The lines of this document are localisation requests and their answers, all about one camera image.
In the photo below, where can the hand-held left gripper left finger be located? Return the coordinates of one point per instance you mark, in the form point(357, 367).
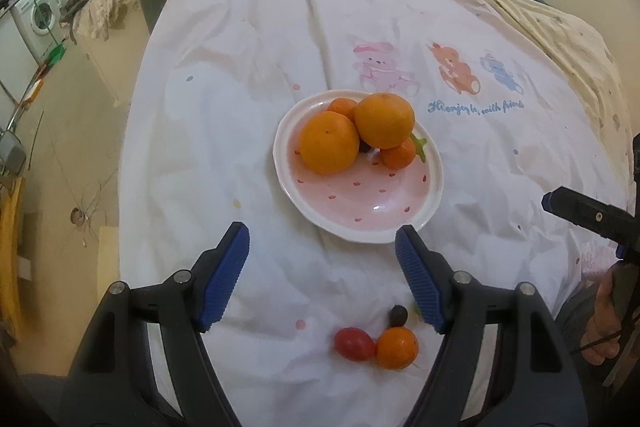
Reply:
point(225, 277)

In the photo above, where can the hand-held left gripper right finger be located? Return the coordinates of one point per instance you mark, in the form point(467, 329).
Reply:
point(422, 277)

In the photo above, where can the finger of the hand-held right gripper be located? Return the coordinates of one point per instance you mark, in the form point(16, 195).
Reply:
point(585, 213)

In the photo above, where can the dark purple grape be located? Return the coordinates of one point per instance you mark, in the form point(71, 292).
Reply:
point(365, 147)
point(398, 316)

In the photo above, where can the small mandarin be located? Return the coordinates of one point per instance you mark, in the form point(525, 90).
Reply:
point(396, 348)
point(400, 155)
point(341, 108)

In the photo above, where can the red cherry tomato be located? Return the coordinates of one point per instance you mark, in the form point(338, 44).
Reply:
point(354, 343)

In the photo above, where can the pink strawberry-pattern plate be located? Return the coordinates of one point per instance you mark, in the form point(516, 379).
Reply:
point(360, 202)

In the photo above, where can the large orange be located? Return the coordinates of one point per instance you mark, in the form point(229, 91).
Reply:
point(385, 120)
point(329, 143)

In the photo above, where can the person's right hand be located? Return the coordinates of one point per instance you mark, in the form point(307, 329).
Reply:
point(602, 332)

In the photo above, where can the small round brown object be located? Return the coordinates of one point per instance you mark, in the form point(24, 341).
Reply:
point(77, 216)

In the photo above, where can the cream patterned bed sheet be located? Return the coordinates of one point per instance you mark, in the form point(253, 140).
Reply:
point(565, 32)

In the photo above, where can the yellow wooden chair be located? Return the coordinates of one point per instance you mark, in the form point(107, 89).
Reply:
point(11, 257)

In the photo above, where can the person's grey trousers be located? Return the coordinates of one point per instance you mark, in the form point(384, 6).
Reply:
point(45, 399)

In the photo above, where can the green dustpan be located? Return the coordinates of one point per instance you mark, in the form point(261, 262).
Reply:
point(56, 53)

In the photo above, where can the cream floral cloth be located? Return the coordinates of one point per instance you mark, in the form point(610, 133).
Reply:
point(102, 14)

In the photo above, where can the white washing machine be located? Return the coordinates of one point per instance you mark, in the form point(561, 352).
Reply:
point(37, 14)

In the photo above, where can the white bed frame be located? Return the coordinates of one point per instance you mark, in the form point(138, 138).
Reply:
point(112, 67)

